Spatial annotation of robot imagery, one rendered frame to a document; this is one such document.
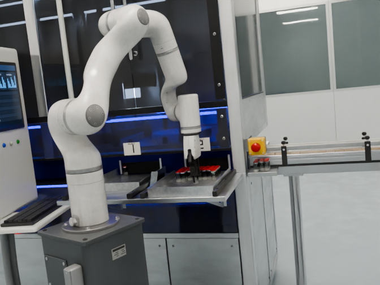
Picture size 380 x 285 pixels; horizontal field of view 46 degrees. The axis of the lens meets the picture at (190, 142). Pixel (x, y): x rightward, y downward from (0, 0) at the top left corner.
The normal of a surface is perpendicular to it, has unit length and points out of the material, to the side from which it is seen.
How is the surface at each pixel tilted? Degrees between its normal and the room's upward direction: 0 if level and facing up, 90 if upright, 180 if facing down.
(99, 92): 67
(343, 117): 90
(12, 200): 90
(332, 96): 90
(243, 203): 90
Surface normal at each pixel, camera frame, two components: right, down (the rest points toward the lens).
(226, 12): -0.27, 0.14
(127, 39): 0.37, 0.55
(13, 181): 0.99, -0.08
